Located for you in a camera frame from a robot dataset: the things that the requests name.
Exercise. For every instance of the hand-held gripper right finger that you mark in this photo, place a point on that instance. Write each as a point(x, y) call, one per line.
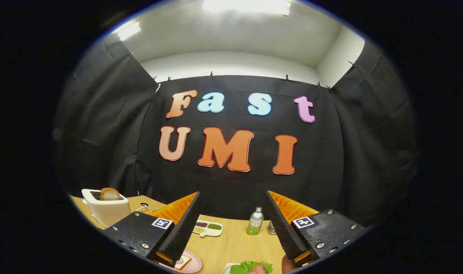
point(282, 228)

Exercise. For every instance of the large ceiling light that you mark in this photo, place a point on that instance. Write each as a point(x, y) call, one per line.
point(246, 5)

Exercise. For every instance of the white toaster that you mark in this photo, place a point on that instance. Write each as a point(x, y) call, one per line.
point(107, 213)

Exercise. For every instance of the toasted bread slice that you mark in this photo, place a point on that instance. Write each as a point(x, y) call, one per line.
point(109, 195)

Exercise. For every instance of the white triangular plate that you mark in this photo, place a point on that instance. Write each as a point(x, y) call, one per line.
point(227, 269)

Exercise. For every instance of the pile of yellow soybeans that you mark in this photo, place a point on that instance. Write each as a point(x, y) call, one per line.
point(198, 230)

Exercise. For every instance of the black backdrop cloth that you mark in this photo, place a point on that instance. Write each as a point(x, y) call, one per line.
point(231, 182)

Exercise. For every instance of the small ceiling light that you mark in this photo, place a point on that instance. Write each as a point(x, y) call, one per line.
point(129, 31)

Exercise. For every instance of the white bread slice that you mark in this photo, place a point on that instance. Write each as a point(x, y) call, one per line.
point(185, 262)

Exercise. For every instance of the pink plate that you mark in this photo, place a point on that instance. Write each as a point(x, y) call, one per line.
point(193, 264)

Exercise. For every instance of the pile of dark red beans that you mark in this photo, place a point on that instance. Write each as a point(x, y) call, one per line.
point(201, 224)

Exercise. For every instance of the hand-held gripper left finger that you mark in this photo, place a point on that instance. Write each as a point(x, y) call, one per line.
point(185, 228)

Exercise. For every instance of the green label metal bottle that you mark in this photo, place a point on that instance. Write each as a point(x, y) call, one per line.
point(255, 222)

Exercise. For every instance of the green lettuce leaf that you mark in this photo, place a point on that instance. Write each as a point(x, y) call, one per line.
point(246, 267)

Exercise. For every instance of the white divided dish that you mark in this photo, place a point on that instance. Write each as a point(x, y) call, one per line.
point(211, 232)

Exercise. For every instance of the pile of green beans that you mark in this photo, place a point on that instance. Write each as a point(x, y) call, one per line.
point(214, 226)

